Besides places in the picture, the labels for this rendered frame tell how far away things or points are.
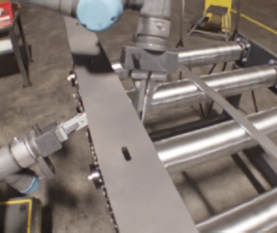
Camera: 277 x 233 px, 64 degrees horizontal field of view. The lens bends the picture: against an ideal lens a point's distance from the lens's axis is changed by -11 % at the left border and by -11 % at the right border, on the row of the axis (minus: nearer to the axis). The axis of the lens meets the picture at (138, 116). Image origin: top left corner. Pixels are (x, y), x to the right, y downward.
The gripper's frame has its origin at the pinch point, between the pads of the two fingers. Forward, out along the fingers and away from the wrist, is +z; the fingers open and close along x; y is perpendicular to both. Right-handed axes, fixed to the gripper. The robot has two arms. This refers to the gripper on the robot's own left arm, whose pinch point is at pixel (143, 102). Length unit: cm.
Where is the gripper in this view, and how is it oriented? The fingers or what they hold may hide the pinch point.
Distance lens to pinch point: 61.1
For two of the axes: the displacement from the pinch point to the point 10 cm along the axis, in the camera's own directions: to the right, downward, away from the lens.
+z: -1.2, 9.4, 3.1
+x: 9.5, 0.2, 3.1
